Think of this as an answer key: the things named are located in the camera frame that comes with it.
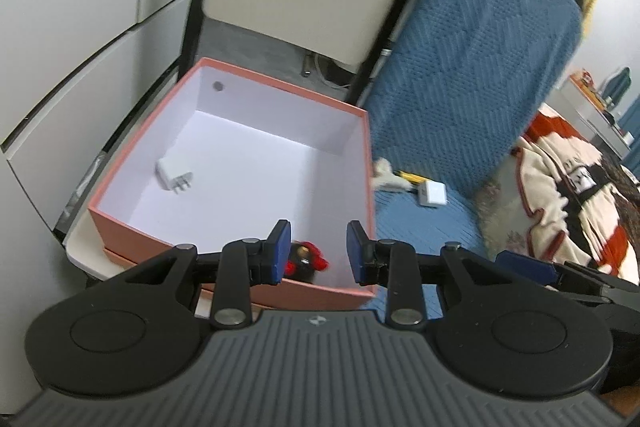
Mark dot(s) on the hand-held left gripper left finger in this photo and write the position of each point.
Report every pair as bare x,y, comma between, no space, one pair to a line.
280,252

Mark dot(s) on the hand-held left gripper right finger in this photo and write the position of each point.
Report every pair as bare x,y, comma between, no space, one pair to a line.
356,252

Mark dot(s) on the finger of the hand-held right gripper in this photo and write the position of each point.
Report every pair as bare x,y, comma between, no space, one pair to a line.
525,264

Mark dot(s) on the black and red toy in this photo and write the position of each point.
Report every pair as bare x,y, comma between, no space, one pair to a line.
305,259

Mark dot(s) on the cream tape roll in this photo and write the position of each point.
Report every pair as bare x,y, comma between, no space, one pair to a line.
382,174

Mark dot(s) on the pink cardboard box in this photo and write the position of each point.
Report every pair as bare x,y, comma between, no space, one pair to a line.
250,167

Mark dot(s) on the white cube adapter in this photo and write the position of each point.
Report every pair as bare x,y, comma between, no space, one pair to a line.
432,195

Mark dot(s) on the printed blanket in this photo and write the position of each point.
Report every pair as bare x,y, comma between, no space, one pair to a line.
550,197

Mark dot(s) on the white charger with prongs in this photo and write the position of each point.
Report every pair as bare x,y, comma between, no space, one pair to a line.
167,172

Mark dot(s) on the white desk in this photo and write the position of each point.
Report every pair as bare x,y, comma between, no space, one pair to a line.
575,102

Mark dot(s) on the teal garment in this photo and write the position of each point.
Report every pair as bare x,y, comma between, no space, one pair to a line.
617,87

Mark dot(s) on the clear plastic sheet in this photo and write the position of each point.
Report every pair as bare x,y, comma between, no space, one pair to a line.
82,192

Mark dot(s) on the blue textured blanket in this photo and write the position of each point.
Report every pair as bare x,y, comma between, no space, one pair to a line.
475,57

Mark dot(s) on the white cabinet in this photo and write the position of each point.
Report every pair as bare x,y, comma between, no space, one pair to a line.
75,32

